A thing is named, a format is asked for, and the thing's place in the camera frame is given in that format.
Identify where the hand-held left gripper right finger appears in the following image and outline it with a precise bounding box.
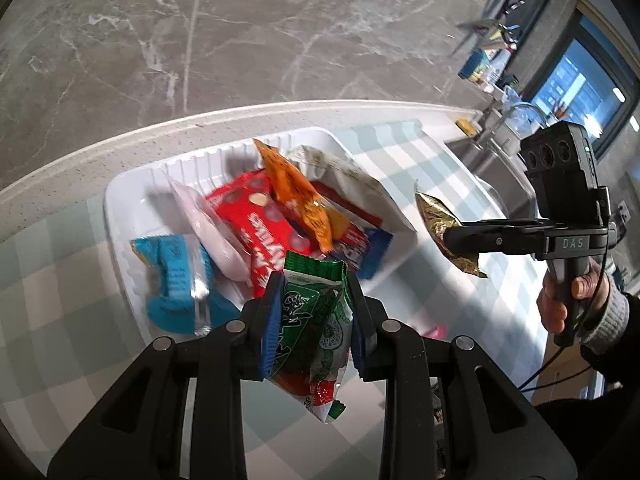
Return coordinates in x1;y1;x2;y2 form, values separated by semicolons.
345;274;576;480

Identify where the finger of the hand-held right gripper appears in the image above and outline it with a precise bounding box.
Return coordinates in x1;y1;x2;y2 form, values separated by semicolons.
442;218;548;258

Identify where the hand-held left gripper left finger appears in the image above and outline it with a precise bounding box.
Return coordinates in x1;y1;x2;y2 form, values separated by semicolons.
47;271;286;480

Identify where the green red snack packet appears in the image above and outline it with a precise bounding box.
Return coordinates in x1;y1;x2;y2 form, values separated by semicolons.
267;251;353;425

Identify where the gold foil snack packet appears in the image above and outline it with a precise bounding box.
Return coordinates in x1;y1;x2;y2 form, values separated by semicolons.
414;185;490;279

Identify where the clear white snack packet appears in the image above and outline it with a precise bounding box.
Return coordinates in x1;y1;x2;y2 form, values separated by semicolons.
165;172;251;283

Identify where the large white snack bag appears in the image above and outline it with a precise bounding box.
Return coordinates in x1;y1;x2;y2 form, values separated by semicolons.
287;144;417;241

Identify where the orange snack packet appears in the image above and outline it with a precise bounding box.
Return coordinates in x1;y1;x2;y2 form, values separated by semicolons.
252;138;335;254

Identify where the white plastic tray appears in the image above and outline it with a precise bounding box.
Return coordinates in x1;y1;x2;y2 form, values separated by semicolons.
104;127;418;346

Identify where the person's right forearm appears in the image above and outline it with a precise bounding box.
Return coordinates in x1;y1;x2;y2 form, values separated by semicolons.
580;280;640;376

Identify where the person's right hand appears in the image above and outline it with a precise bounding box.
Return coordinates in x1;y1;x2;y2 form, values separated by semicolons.
536;260;613;335

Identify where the chrome faucet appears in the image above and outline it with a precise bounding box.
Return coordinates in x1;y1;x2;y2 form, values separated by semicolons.
495;101;548;132

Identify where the steel sink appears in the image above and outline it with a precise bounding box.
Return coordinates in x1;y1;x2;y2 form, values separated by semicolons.
445;135;538;221

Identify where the window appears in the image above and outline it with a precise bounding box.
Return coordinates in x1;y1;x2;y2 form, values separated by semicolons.
530;10;640;161

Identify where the dark blue snack packet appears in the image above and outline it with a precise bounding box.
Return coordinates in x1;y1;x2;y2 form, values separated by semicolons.
327;225;393;281

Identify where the light blue snack packet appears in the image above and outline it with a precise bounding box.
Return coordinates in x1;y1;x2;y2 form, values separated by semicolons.
130;232;243;336

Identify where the blue carton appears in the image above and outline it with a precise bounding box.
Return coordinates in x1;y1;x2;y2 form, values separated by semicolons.
459;47;501;83

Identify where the person's dark clothing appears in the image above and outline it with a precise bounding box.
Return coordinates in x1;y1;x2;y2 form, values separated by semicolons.
530;360;640;480

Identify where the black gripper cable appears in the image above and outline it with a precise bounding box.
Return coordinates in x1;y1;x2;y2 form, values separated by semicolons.
517;240;613;393

